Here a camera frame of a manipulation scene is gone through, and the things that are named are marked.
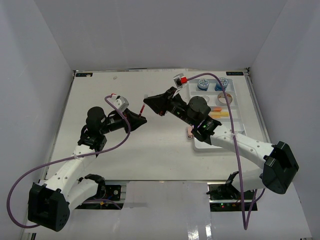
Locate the left black table label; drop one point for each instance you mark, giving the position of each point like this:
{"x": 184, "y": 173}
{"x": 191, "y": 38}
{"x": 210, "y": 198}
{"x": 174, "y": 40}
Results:
{"x": 83, "y": 74}

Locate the clear tape roll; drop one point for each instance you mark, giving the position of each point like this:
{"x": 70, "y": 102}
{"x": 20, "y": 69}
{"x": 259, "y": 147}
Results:
{"x": 206, "y": 98}

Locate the white compartment tray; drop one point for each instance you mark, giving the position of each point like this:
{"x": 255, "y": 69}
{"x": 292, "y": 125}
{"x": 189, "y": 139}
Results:
{"x": 212, "y": 94}

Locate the red pen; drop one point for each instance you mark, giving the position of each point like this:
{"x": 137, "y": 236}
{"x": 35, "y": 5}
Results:
{"x": 141, "y": 110}

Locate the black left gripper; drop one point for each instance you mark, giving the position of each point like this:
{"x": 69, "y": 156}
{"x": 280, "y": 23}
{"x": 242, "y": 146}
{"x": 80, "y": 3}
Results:
{"x": 134, "y": 121}

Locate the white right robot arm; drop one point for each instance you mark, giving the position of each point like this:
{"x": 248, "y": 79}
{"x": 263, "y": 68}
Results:
{"x": 276, "y": 163}

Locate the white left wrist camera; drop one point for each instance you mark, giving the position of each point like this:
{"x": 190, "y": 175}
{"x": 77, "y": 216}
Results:
{"x": 120, "y": 102}

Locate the blue tape roll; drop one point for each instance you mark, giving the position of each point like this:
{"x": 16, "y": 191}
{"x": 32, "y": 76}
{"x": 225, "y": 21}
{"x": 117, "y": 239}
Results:
{"x": 222, "y": 84}
{"x": 203, "y": 84}

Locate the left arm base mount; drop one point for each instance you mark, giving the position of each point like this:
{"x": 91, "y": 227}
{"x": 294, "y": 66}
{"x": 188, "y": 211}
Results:
{"x": 107, "y": 196}

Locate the orange eraser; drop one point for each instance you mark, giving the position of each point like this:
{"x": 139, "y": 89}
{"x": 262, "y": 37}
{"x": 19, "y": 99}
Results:
{"x": 217, "y": 109}

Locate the yellow white highlighter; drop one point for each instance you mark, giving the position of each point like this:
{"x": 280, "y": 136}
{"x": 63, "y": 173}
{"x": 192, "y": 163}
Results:
{"x": 224, "y": 114}

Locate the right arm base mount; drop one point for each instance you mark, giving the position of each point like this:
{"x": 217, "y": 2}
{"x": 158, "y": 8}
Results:
{"x": 225, "y": 197}

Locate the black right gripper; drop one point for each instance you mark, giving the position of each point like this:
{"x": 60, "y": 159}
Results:
{"x": 159, "y": 103}

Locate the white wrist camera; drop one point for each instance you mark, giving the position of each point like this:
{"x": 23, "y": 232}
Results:
{"x": 120, "y": 102}
{"x": 180, "y": 81}

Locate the brown packing tape roll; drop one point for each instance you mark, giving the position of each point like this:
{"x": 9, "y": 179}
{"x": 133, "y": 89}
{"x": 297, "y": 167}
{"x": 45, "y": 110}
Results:
{"x": 225, "y": 98}

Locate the pink white eraser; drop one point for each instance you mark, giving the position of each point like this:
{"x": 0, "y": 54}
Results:
{"x": 189, "y": 133}

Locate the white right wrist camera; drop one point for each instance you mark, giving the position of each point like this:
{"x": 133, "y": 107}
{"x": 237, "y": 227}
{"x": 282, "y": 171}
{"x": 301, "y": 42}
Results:
{"x": 180, "y": 81}

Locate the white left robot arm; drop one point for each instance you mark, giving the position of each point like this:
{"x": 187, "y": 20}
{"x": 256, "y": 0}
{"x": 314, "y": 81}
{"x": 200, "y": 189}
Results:
{"x": 50, "y": 204}

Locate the black table label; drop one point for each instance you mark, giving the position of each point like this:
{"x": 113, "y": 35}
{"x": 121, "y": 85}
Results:
{"x": 234, "y": 73}
{"x": 83, "y": 74}

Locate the right black table label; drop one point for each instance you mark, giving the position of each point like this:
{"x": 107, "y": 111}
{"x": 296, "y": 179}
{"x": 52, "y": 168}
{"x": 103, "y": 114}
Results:
{"x": 234, "y": 73}

